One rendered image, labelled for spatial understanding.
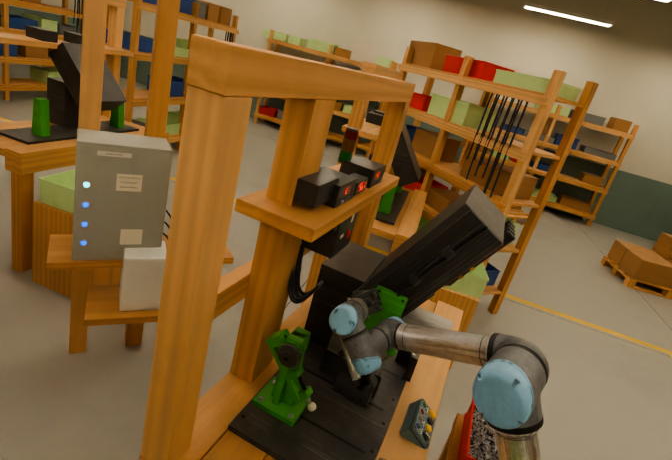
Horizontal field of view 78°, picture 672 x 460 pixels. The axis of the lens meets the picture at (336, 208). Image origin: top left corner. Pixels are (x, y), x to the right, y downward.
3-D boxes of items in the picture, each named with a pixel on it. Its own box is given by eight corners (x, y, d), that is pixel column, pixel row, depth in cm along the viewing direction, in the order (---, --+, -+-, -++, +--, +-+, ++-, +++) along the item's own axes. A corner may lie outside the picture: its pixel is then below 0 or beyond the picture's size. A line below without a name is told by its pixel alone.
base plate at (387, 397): (430, 319, 210) (431, 316, 209) (355, 509, 111) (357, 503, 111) (355, 286, 222) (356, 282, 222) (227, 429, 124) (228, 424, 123)
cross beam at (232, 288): (353, 220, 225) (357, 205, 223) (180, 343, 109) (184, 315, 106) (345, 217, 227) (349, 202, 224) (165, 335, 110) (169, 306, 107)
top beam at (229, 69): (410, 102, 210) (416, 84, 207) (223, 96, 75) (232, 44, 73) (393, 97, 213) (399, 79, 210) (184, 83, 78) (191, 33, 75)
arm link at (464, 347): (557, 329, 98) (384, 307, 130) (545, 348, 90) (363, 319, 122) (561, 376, 99) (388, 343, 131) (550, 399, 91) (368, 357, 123)
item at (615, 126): (590, 227, 887) (641, 124, 814) (444, 182, 944) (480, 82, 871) (583, 220, 937) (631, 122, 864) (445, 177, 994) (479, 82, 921)
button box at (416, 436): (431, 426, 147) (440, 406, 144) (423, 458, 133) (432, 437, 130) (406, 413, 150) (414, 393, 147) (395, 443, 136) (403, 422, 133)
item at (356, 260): (366, 321, 191) (387, 256, 180) (341, 357, 164) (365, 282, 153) (331, 304, 196) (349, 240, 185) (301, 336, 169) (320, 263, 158)
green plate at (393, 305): (391, 347, 152) (412, 294, 151) (386, 354, 145) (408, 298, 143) (362, 333, 156) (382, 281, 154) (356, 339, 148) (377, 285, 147)
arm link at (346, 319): (334, 343, 111) (322, 313, 112) (347, 332, 121) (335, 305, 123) (360, 332, 109) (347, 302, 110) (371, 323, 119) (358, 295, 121)
